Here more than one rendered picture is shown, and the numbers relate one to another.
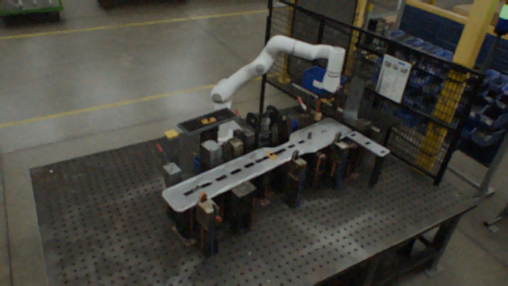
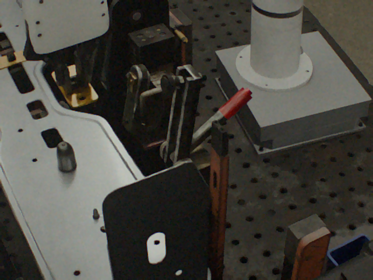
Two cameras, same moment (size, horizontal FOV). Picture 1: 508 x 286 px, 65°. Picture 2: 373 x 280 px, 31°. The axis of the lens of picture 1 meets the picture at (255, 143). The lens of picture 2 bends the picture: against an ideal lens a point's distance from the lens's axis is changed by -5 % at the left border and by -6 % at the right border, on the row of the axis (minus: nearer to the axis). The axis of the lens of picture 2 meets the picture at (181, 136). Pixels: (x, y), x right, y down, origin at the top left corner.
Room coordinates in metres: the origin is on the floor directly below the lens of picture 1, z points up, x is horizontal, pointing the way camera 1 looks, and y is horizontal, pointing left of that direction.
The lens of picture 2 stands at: (2.59, -1.09, 1.80)
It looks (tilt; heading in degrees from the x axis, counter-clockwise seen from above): 43 degrees down; 105
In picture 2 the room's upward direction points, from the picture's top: 1 degrees counter-clockwise
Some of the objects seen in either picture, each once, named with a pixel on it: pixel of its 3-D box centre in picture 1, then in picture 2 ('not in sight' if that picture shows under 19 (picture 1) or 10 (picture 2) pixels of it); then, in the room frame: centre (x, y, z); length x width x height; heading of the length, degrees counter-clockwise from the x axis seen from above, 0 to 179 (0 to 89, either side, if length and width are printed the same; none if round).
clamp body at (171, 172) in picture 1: (173, 192); not in sight; (1.69, 0.45, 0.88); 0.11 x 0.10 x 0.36; 42
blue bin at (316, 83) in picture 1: (324, 82); not in sight; (2.87, -0.50, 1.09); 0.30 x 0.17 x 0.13; 49
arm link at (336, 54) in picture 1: (336, 59); not in sight; (2.28, -0.45, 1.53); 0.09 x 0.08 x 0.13; 166
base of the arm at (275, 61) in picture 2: (221, 124); (275, 36); (2.45, 0.26, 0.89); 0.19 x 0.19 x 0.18
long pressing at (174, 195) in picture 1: (269, 157); (6, 58); (1.95, -0.09, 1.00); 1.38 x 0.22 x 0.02; 132
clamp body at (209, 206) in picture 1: (208, 229); not in sight; (1.43, 0.21, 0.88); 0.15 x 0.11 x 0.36; 42
